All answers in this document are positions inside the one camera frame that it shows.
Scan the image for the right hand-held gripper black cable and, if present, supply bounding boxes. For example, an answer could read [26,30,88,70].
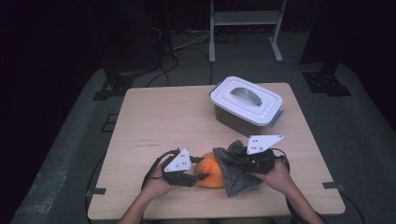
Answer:
[270,147,291,174]

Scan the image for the hand-held gripper black cable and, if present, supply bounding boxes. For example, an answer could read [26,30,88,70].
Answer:
[270,147,291,174]
[140,148,180,191]

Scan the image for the left hand-held gripper black cable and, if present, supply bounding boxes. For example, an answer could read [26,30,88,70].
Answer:
[140,148,180,191]

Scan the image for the black stand base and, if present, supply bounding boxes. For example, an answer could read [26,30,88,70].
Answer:
[92,57,163,102]
[300,0,353,97]

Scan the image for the person's right hand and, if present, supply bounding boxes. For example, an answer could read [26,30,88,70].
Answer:
[251,158,295,194]

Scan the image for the black floor cable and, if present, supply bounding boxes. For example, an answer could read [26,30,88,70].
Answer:
[339,189,367,224]
[146,46,215,89]
[84,155,106,223]

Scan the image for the black floor tape marker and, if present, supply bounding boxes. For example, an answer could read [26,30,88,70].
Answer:
[101,113,120,133]

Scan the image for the grey cloth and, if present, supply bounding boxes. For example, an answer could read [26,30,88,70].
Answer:
[212,139,265,199]

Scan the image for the orange plush toy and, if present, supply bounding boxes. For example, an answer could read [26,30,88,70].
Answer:
[193,151,226,189]

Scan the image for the white floor cables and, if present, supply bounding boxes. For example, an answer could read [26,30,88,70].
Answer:
[172,29,213,52]

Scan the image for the grey plastic storage box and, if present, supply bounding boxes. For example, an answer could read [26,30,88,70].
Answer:
[213,105,285,138]

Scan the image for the white metal stand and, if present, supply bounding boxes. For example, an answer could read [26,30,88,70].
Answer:
[208,0,288,64]

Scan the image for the person's left hand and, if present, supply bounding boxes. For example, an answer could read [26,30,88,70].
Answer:
[141,161,182,201]

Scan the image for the dark equipment rack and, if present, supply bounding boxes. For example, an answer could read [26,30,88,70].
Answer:
[146,0,176,60]

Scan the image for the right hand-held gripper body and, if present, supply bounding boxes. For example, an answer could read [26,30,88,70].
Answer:
[237,134,285,175]

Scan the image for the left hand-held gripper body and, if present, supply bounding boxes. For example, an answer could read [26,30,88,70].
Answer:
[162,147,198,188]

